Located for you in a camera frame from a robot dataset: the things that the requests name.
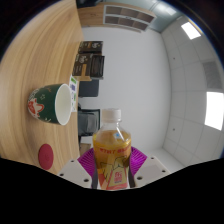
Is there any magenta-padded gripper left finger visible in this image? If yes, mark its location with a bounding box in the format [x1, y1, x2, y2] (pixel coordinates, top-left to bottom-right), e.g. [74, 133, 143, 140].
[57, 148, 98, 190]

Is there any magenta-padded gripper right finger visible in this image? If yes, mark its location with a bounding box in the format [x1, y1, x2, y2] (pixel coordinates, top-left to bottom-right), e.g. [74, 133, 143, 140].
[128, 145, 172, 188]

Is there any orange-labelled drink bottle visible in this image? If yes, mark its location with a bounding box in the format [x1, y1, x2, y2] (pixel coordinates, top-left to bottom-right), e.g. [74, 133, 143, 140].
[92, 108, 132, 191]

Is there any wooden side desk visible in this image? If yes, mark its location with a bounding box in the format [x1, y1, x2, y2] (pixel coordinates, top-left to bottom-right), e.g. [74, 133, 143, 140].
[78, 142, 94, 158]

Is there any flat round red coaster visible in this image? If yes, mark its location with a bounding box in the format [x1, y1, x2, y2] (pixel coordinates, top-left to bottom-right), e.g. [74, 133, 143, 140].
[37, 143, 55, 171]

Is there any grey mesh office chair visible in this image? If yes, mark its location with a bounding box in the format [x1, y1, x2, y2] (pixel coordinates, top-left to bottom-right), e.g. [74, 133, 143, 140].
[77, 107, 101, 137]

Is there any green and white mug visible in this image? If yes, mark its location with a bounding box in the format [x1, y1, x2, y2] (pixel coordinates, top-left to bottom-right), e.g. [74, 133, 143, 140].
[27, 83, 73, 126]

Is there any black office chair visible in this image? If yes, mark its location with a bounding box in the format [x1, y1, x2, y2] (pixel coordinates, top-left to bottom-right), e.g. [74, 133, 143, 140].
[78, 78, 100, 98]

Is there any black box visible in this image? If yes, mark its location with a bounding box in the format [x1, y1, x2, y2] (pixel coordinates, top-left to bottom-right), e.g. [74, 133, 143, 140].
[90, 54, 106, 79]

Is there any dark brown upright box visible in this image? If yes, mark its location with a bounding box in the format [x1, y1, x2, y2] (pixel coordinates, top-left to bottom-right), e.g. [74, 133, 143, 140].
[78, 40, 104, 55]

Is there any small ceiling light panel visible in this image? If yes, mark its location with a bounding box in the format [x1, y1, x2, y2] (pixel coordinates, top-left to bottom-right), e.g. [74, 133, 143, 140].
[180, 21, 202, 41]

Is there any wooden shelf cabinet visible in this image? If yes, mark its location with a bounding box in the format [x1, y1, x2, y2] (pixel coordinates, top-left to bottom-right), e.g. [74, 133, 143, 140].
[77, 1, 158, 33]

